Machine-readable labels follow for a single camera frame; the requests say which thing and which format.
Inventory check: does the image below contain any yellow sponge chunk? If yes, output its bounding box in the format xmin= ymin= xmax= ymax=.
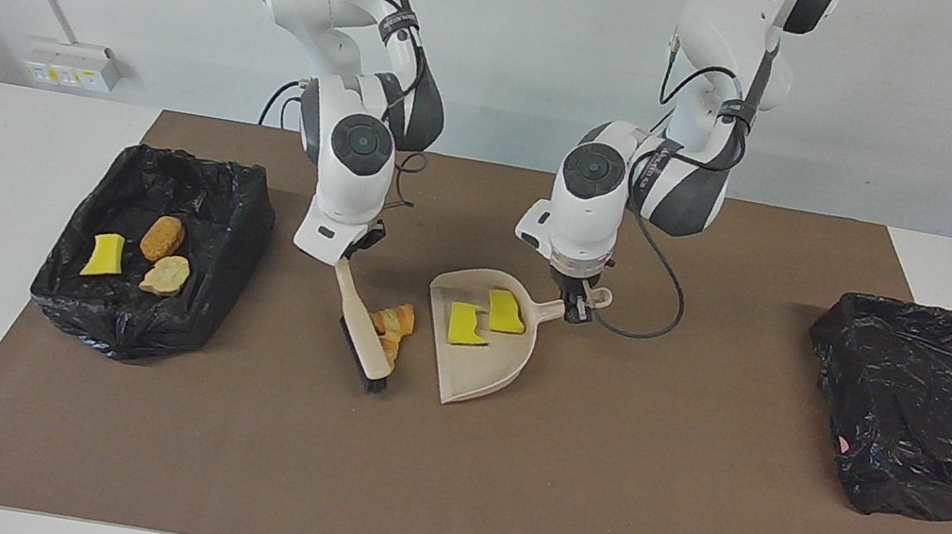
xmin=482 ymin=288 xmax=532 ymax=337
xmin=79 ymin=228 xmax=128 ymax=282

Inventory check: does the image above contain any beige brush with black bristles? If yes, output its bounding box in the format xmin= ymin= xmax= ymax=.
xmin=316 ymin=259 xmax=408 ymax=397

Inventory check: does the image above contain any orange striped croissant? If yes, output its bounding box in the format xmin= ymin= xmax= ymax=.
xmin=370 ymin=298 xmax=419 ymax=343
xmin=373 ymin=335 xmax=404 ymax=368

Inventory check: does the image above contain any beige plastic dustpan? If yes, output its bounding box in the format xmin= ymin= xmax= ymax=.
xmin=412 ymin=259 xmax=615 ymax=427

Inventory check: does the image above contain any notched yellow sponge piece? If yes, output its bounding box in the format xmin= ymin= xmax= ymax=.
xmin=444 ymin=301 xmax=495 ymax=352

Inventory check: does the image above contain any pale bread piece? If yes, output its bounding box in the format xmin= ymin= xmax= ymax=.
xmin=138 ymin=251 xmax=193 ymax=300

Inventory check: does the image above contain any brown oblong bread roll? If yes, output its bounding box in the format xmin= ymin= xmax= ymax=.
xmin=138 ymin=213 xmax=189 ymax=267

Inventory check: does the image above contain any black-bagged trash bin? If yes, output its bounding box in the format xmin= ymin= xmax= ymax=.
xmin=21 ymin=129 xmax=286 ymax=383

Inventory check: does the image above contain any black-bagged bin with pink spot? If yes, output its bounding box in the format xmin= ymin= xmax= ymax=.
xmin=782 ymin=285 xmax=952 ymax=529

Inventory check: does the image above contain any brown table mat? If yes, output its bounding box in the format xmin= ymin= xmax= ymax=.
xmin=0 ymin=84 xmax=952 ymax=534

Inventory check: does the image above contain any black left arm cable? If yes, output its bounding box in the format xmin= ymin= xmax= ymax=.
xmin=590 ymin=30 xmax=769 ymax=354

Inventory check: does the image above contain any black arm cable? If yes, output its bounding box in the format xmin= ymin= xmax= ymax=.
xmin=189 ymin=0 xmax=454 ymax=219
xmin=590 ymin=30 xmax=769 ymax=354

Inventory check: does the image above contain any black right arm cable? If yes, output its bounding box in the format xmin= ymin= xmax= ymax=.
xmin=189 ymin=0 xmax=454 ymax=219

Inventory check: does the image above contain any black right base cable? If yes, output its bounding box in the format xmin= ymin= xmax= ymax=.
xmin=258 ymin=76 xmax=308 ymax=132

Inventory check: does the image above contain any white wall socket box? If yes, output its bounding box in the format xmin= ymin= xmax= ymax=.
xmin=20 ymin=35 xmax=125 ymax=97

